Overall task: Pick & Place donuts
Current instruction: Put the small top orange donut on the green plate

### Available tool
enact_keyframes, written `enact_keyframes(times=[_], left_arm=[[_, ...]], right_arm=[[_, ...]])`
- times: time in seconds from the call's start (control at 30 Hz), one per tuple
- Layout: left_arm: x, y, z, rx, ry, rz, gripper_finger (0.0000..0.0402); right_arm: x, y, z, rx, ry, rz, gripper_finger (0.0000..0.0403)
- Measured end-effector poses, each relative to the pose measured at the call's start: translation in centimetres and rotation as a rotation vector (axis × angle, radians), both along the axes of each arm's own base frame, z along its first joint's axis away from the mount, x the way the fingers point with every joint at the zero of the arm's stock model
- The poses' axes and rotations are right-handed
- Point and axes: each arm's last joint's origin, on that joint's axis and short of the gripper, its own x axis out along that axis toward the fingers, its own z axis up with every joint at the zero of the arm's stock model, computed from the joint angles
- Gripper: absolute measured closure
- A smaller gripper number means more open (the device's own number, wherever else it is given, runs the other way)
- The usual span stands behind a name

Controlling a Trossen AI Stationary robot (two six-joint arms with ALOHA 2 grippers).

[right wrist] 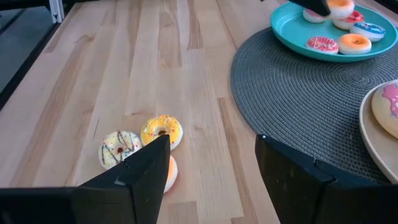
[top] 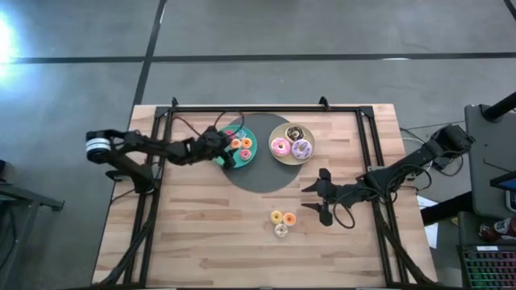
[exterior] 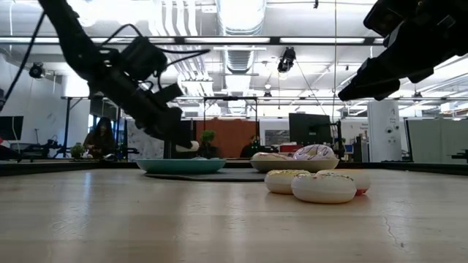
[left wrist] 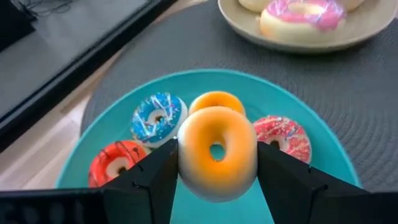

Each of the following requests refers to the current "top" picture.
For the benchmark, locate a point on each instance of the teal plate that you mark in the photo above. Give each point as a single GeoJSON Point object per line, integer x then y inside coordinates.
{"type": "Point", "coordinates": [242, 164]}

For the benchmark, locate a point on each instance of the small orange donut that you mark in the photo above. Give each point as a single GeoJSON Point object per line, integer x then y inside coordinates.
{"type": "Point", "coordinates": [234, 145]}
{"type": "Point", "coordinates": [285, 220]}
{"type": "Point", "coordinates": [250, 145]}

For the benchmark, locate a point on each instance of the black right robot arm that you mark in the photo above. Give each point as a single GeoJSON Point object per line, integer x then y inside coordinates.
{"type": "Point", "coordinates": [419, 155]}

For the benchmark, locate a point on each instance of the large purple frosted donut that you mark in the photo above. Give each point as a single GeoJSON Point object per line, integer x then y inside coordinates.
{"type": "Point", "coordinates": [296, 152]}

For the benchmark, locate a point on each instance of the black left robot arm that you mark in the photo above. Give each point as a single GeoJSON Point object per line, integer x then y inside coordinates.
{"type": "Point", "coordinates": [161, 147]}

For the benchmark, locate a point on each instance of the black metal stand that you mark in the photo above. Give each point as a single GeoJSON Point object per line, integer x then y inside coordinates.
{"type": "Point", "coordinates": [24, 195]}

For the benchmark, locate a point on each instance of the small red donut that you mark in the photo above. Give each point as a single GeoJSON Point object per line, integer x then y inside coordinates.
{"type": "Point", "coordinates": [228, 131]}

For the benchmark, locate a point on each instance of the black metal table frame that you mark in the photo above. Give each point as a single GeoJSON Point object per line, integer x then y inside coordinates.
{"type": "Point", "coordinates": [298, 108]}

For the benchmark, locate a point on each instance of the small white donut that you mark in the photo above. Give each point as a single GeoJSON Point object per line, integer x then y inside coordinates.
{"type": "Point", "coordinates": [277, 230]}

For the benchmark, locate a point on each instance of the large chocolate frosted donut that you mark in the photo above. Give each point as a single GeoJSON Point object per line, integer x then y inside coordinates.
{"type": "Point", "coordinates": [288, 133]}

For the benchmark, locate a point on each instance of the glass bottle with label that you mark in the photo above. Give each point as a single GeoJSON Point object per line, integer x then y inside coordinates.
{"type": "Point", "coordinates": [498, 229]}

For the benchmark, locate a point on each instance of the black beam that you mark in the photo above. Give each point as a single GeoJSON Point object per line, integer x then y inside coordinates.
{"type": "Point", "coordinates": [443, 209]}

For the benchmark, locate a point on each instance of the white paper sheet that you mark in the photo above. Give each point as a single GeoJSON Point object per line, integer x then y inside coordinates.
{"type": "Point", "coordinates": [429, 233]}

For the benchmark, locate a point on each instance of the tan plate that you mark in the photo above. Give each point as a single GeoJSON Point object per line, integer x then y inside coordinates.
{"type": "Point", "coordinates": [309, 132]}

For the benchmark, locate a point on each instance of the black tablet screen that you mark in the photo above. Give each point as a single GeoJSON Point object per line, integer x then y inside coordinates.
{"type": "Point", "coordinates": [506, 181]}

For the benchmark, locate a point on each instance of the small pink donut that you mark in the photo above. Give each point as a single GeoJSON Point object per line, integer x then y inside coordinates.
{"type": "Point", "coordinates": [242, 156]}

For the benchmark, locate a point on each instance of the black pole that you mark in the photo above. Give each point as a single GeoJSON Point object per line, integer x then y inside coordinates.
{"type": "Point", "coordinates": [502, 108]}

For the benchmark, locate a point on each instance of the small yellow donut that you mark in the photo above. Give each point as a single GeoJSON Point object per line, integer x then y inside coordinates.
{"type": "Point", "coordinates": [273, 218]}

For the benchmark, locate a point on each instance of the dark grey desk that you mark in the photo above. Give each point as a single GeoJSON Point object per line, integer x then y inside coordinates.
{"type": "Point", "coordinates": [467, 229]}

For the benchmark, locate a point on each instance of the small blue donut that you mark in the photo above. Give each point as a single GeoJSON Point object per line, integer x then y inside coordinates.
{"type": "Point", "coordinates": [243, 132]}

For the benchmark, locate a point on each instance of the grey round mat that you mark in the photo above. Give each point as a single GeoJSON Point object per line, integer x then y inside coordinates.
{"type": "Point", "coordinates": [262, 177]}

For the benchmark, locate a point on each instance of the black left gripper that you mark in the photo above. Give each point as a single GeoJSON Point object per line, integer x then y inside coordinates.
{"type": "Point", "coordinates": [211, 145]}

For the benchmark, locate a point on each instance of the backlit keyboard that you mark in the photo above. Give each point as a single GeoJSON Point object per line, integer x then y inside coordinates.
{"type": "Point", "coordinates": [489, 268]}

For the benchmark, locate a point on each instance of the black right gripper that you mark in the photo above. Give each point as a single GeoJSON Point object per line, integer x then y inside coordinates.
{"type": "Point", "coordinates": [329, 193]}

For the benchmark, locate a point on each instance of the large pink frosted donut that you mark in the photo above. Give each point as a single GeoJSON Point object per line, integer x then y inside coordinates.
{"type": "Point", "coordinates": [275, 147]}

